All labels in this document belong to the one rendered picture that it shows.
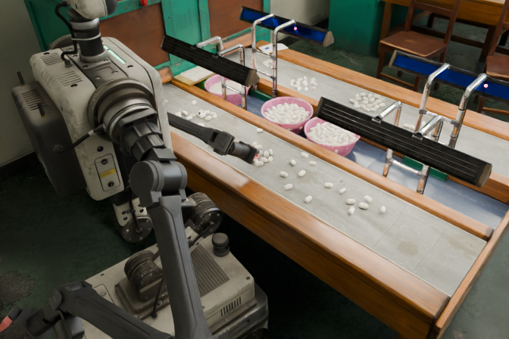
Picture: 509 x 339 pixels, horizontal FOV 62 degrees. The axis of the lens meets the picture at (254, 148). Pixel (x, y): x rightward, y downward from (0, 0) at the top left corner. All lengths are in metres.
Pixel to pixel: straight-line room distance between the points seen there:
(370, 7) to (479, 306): 3.02
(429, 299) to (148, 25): 1.84
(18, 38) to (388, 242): 2.52
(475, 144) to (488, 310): 0.84
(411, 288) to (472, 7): 3.10
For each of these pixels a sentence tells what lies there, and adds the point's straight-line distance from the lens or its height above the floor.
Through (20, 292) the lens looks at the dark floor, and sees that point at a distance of 2.67.
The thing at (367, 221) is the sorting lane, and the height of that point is 0.74.
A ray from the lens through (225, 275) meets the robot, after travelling 1.81.
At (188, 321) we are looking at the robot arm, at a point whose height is 1.13.
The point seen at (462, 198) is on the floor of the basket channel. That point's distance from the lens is 1.98.
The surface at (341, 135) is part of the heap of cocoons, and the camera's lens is 2.08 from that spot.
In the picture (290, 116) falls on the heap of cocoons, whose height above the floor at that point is 0.74.
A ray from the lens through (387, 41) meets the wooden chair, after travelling 3.91.
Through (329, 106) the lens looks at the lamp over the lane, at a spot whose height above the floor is 1.10.
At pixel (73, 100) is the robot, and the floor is 1.44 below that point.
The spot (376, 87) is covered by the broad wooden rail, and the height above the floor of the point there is 0.76.
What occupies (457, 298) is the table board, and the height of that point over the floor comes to 0.74.
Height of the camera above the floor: 1.92
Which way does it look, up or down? 36 degrees down
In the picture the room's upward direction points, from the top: 2 degrees counter-clockwise
